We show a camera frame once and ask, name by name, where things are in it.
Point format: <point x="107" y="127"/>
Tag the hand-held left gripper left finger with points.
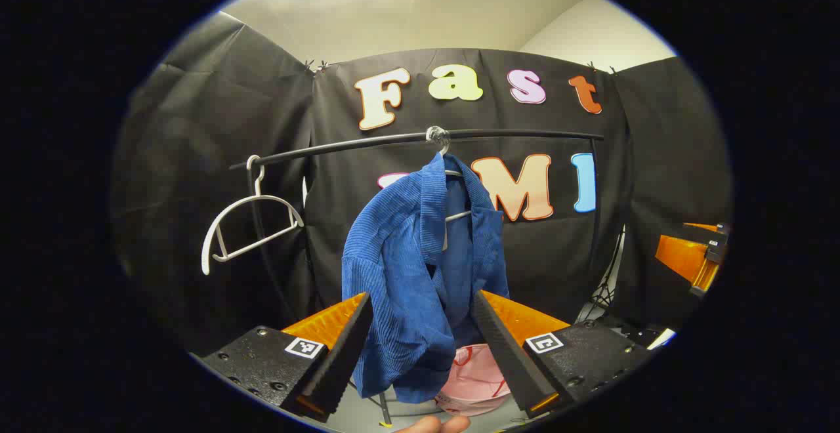
<point x="348" y="354"/>

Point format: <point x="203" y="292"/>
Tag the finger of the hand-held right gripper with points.
<point x="705" y="232"/>
<point x="682" y="259"/>

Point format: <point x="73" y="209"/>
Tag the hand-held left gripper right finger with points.
<point x="502" y="354"/>

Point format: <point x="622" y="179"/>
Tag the pink laundry hamper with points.
<point x="476" y="387"/>

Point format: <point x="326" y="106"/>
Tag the white plastic hanger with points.
<point x="459" y="215"/>
<point x="256" y="184"/>

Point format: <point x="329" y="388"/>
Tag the black clothes rack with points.
<point x="525" y="133"/>

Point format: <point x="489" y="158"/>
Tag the black backdrop cloth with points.
<point x="558" y="256"/>

